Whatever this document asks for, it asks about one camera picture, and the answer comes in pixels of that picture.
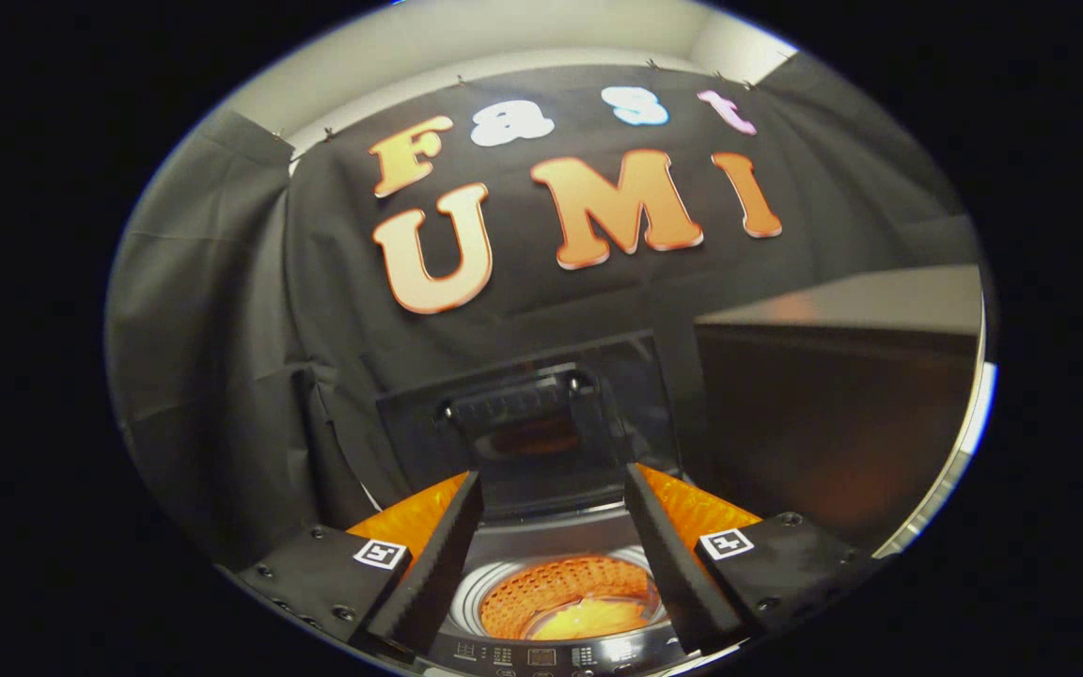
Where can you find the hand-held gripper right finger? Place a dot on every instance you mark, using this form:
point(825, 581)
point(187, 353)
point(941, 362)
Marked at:
point(668, 564)

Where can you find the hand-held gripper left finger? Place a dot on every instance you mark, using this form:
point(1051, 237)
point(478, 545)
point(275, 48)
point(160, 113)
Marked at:
point(438, 564)

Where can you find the yellow polo shirt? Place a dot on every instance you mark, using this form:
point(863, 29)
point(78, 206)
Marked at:
point(588, 621)

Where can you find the dark washing machine lid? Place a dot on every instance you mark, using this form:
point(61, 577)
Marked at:
point(635, 395)

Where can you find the black backdrop cloth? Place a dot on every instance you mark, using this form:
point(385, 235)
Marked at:
point(316, 329)

